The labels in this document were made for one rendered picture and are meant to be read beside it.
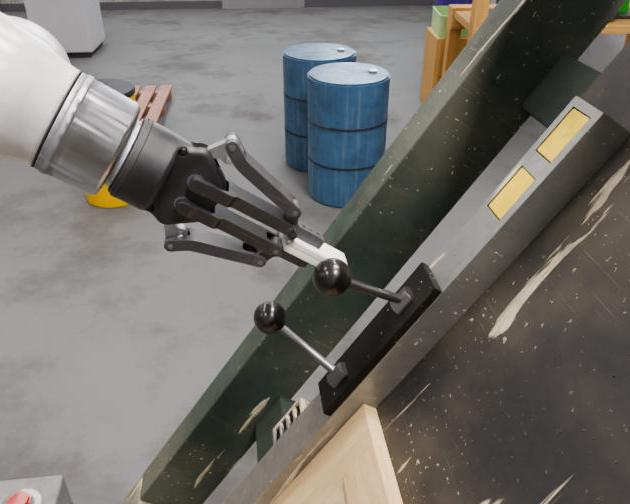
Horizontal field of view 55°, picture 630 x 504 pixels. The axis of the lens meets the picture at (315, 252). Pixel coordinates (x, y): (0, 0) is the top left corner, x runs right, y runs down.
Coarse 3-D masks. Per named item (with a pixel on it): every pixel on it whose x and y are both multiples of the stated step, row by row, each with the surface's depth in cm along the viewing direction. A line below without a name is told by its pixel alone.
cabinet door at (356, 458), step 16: (352, 416) 69; (368, 416) 66; (352, 432) 67; (368, 432) 65; (336, 448) 69; (352, 448) 66; (368, 448) 64; (384, 448) 63; (320, 464) 70; (336, 464) 67; (352, 464) 65; (368, 464) 62; (384, 464) 61; (304, 480) 71; (320, 480) 68; (336, 480) 66; (352, 480) 63; (368, 480) 61; (384, 480) 59; (288, 496) 73; (304, 496) 70; (320, 496) 67; (336, 496) 65; (352, 496) 62; (368, 496) 60; (384, 496) 58; (400, 496) 59
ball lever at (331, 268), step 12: (324, 264) 57; (336, 264) 57; (324, 276) 56; (336, 276) 56; (348, 276) 57; (324, 288) 57; (336, 288) 56; (348, 288) 58; (360, 288) 60; (372, 288) 61; (408, 288) 64; (396, 300) 63; (408, 300) 63; (396, 312) 64
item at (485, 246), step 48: (576, 96) 57; (576, 144) 54; (528, 192) 56; (576, 192) 57; (480, 240) 59; (528, 240) 59; (480, 288) 61; (432, 336) 64; (384, 384) 67; (288, 432) 75; (336, 432) 70; (288, 480) 73
